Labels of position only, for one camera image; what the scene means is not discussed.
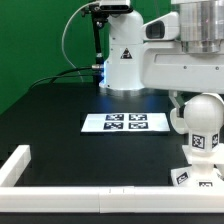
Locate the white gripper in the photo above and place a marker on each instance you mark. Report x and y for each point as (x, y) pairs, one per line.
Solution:
(165, 66)

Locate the white lamp bulb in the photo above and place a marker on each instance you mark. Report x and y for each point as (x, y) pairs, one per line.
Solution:
(204, 117)

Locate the white marker sheet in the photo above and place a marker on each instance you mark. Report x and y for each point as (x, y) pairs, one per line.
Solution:
(125, 122)

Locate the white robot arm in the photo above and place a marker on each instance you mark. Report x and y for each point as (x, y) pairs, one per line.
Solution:
(198, 25)

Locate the white fence wall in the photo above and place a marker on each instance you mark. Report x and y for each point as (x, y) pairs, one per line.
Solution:
(111, 200)
(15, 165)

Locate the white lamp base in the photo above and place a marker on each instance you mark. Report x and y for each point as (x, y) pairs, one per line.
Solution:
(205, 169)

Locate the black camera on stand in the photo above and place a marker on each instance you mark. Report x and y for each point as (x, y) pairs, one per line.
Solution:
(115, 6)

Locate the white lamp shade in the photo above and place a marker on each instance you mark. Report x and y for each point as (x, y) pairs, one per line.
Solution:
(178, 123)

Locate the black camera stand pole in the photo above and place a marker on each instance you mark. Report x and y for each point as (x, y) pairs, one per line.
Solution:
(98, 19)

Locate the white front fence wall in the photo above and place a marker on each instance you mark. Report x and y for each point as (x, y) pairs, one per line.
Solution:
(111, 200)

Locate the white left fence wall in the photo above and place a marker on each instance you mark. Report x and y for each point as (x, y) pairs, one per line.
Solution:
(15, 165)

